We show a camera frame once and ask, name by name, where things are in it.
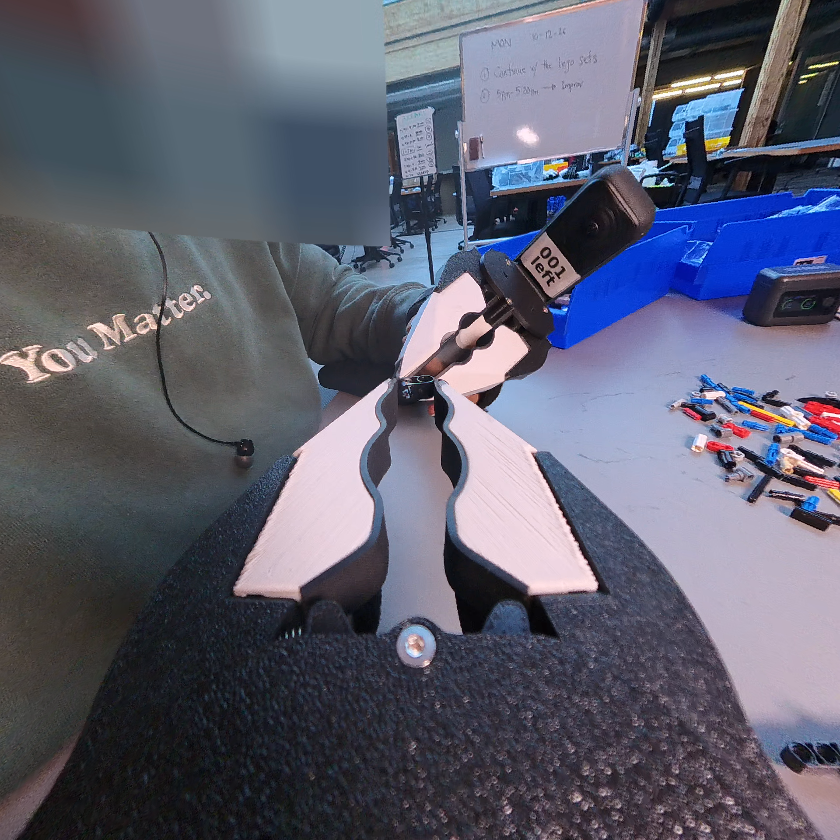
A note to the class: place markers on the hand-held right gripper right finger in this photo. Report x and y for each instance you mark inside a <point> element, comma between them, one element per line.
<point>518,525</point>

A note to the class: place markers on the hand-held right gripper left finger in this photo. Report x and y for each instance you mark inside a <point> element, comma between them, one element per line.
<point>308,525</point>

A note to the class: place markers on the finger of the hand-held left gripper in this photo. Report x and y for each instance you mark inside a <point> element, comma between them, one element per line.
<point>439,321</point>
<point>492,364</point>

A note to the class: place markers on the person's left forearm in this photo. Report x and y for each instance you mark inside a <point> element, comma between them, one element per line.
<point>354,308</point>

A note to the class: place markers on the grey desk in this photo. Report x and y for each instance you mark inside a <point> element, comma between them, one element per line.
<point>656,558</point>

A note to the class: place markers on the black earphone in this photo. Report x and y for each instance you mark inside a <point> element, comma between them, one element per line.
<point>244,453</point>

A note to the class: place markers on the printed paper chart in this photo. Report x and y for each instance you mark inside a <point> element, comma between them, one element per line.
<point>415,141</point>

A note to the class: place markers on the whiteboard on stand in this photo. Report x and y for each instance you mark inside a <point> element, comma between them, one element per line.
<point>551,85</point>

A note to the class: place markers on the pile of small building pieces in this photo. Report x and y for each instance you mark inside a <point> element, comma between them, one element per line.
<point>774,453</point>

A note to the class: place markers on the black building-brick model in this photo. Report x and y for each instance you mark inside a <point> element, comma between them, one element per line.
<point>810,758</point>

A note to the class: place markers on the small black camera device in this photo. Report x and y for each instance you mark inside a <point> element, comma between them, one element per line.
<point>787,298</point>

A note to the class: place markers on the wooden support post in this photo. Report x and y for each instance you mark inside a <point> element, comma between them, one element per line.
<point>774,79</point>

